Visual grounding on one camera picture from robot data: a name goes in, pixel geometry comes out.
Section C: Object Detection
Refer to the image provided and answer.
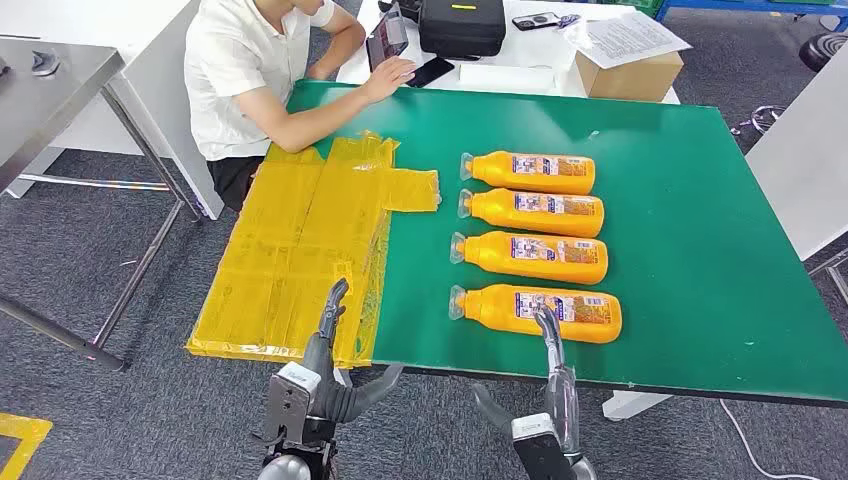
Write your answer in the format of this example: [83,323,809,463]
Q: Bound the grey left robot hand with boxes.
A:
[301,278,404,425]

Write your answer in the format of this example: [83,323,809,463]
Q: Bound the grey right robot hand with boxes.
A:
[471,304,582,458]

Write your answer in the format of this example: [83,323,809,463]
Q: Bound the person's right hand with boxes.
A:
[360,56,417,105]

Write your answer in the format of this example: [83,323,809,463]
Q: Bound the orange detergent bottle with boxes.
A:
[457,188,605,238]
[448,284,623,345]
[449,230,609,286]
[460,150,596,196]

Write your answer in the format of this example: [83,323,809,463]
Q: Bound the black tablet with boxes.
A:
[365,6,410,73]

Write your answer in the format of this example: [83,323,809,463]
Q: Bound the black smartphone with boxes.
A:
[405,56,456,89]

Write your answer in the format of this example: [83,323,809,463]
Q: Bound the white table leg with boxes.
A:
[602,390,674,423]

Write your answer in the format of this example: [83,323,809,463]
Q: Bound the person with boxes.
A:
[184,0,417,213]

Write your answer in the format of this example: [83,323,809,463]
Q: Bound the black carrying case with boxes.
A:
[418,0,507,60]

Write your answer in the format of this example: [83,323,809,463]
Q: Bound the yellow taped cardboard mat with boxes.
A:
[186,131,442,370]

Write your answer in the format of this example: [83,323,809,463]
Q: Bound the white table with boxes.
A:
[336,0,682,105]

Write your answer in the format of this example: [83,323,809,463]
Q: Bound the black handheld device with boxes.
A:
[511,11,562,32]

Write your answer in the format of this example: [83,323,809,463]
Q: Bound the brown cardboard box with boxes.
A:
[574,50,685,103]

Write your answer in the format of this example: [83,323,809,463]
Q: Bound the printed paper sheet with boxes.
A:
[566,11,693,70]

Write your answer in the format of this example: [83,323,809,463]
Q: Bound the small metal part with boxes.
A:
[31,50,62,77]

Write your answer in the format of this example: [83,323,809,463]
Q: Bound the stainless steel table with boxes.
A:
[0,36,203,372]

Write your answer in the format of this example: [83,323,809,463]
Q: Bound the white board panel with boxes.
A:
[745,46,848,262]

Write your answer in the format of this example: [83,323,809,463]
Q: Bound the blue metal rack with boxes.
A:
[654,0,848,33]

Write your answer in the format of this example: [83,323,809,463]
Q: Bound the black round stool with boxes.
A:
[798,33,848,73]

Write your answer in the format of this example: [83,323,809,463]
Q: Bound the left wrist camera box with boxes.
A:
[266,360,323,446]

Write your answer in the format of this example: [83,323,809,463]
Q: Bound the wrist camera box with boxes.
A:
[266,360,323,446]
[510,413,574,480]

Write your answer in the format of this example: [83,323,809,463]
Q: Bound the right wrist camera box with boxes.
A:
[510,413,574,480]

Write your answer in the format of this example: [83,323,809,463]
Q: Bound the white floor cable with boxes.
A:
[718,399,823,480]

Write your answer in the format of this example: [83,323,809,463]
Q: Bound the metal frame legs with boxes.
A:
[806,248,848,307]

